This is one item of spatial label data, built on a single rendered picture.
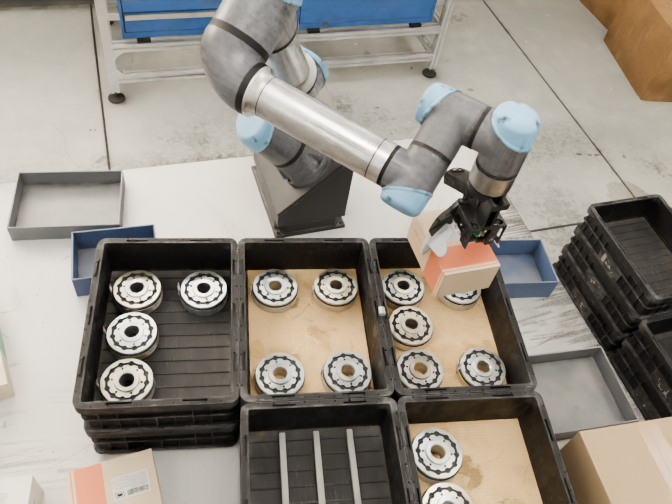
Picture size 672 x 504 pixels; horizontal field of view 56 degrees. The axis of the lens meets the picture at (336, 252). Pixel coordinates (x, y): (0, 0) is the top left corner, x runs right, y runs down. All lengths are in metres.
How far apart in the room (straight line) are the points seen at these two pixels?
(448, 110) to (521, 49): 3.09
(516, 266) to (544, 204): 1.31
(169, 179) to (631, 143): 2.58
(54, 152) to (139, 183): 1.23
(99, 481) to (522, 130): 1.00
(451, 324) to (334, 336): 0.28
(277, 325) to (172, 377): 0.25
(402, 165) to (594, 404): 0.89
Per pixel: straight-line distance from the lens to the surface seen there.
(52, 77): 3.50
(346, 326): 1.44
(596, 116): 3.81
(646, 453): 1.45
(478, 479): 1.36
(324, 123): 1.06
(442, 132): 1.05
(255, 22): 1.13
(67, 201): 1.87
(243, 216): 1.79
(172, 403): 1.23
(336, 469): 1.30
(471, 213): 1.16
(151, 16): 3.07
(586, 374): 1.73
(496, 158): 1.05
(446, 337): 1.48
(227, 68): 1.12
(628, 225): 2.48
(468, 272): 1.23
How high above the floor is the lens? 2.04
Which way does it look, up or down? 51 degrees down
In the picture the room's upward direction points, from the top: 11 degrees clockwise
